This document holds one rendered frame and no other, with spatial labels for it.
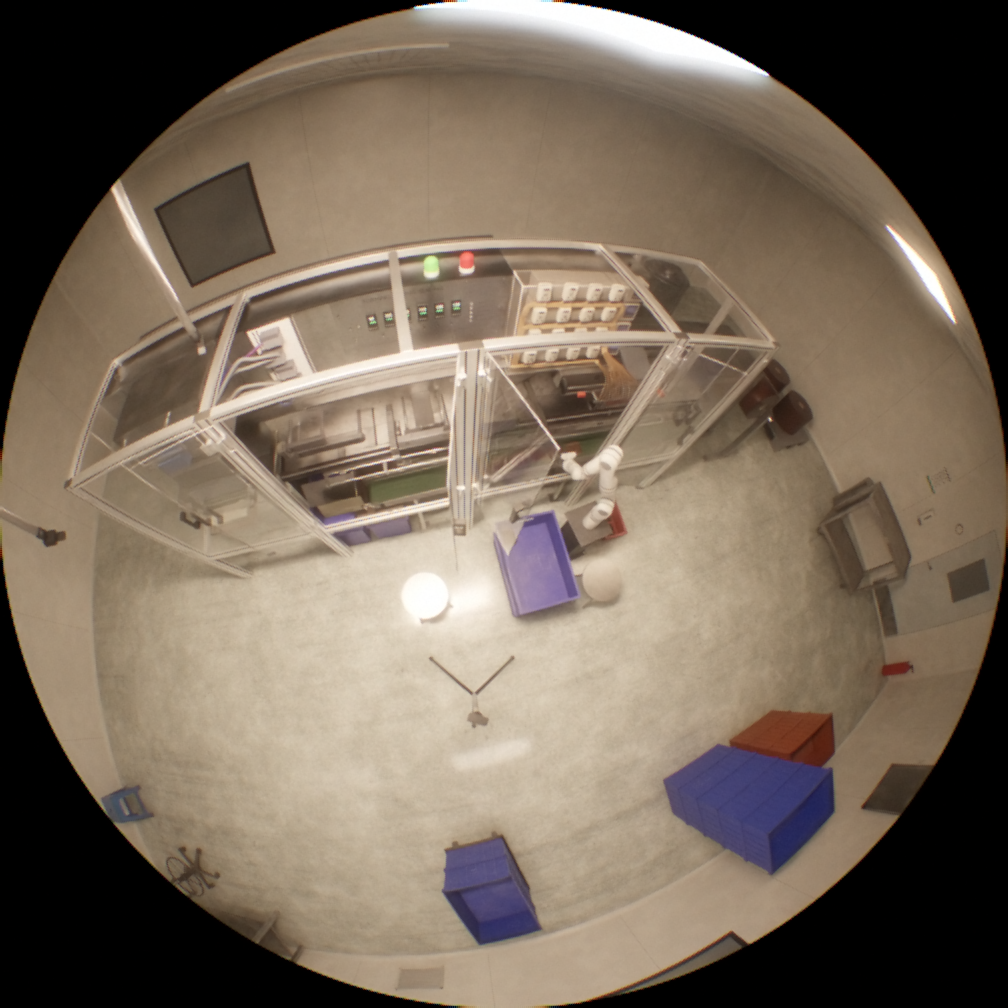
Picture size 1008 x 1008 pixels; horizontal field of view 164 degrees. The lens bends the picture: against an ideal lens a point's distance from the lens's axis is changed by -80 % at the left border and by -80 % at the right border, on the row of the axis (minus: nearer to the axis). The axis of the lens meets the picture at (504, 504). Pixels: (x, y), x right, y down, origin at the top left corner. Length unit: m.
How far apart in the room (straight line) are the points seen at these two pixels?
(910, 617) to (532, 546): 5.24
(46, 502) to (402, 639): 4.24
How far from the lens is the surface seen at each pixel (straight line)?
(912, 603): 5.82
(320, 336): 1.74
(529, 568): 2.40
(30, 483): 4.85
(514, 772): 2.75
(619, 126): 4.80
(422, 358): 1.10
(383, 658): 2.61
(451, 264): 1.68
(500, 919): 3.00
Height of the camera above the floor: 2.54
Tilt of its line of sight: 67 degrees down
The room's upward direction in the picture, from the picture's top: 15 degrees clockwise
